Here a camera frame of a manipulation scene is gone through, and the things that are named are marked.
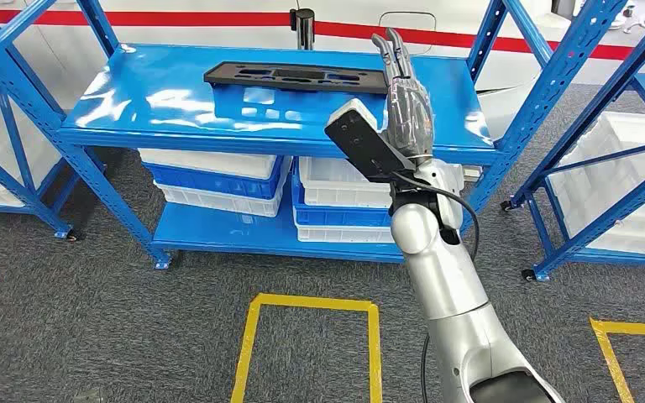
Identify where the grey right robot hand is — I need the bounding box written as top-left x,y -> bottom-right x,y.
370,27 -> 436,164

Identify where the black plastic panel part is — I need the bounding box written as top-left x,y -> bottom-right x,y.
203,60 -> 391,97

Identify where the blue metal shelf rack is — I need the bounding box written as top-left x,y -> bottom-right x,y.
0,50 -> 79,242
0,0 -> 631,272
500,0 -> 645,283

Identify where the red barrier belt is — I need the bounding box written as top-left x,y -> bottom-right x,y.
0,8 -> 293,28
313,21 -> 645,65

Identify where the yellow floor tape square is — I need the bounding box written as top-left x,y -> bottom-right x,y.
589,317 -> 645,403
230,293 -> 384,403

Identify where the chrome chair base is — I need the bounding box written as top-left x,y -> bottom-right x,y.
621,4 -> 645,35

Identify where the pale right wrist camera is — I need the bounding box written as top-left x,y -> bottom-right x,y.
323,98 -> 417,185

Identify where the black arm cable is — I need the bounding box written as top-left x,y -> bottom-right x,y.
391,170 -> 480,403

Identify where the chrome stanchion post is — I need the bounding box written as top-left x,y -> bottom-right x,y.
290,8 -> 317,51

